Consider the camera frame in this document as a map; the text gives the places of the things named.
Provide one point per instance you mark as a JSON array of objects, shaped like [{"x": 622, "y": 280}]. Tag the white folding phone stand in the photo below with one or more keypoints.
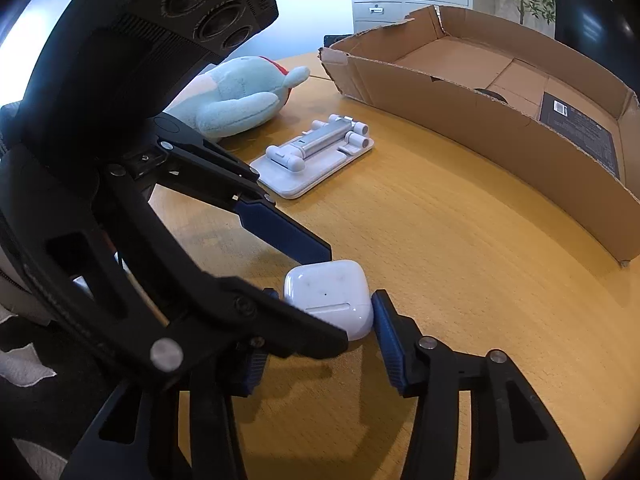
[{"x": 320, "y": 170}]

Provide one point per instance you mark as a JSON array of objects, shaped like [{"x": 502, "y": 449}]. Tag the light blue plush toy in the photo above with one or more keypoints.
[{"x": 235, "y": 105}]

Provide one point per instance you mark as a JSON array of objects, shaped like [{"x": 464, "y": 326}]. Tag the white cloth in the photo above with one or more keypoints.
[{"x": 25, "y": 365}]

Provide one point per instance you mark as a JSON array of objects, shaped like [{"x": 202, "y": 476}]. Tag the cardboard box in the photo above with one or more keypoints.
[{"x": 450, "y": 125}]

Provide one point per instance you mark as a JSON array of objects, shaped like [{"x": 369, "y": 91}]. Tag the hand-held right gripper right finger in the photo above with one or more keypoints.
[{"x": 390, "y": 340}]

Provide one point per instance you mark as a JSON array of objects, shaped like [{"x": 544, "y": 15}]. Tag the black flat screen monitor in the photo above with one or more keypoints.
[{"x": 590, "y": 25}]

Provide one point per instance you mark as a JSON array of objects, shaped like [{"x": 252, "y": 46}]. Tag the white earbud case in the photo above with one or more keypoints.
[{"x": 325, "y": 285}]

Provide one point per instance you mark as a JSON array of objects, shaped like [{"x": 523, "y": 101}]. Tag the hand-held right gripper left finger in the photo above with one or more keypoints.
[{"x": 252, "y": 375}]

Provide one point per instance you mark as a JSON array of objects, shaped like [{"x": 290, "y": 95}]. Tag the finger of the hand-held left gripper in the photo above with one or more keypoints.
[
  {"x": 150, "y": 270},
  {"x": 280, "y": 230}
]

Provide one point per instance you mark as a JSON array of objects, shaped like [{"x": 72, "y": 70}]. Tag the black product box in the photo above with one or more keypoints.
[{"x": 580, "y": 135}]

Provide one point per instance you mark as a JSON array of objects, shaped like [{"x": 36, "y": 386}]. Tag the black object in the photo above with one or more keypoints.
[{"x": 490, "y": 96}]

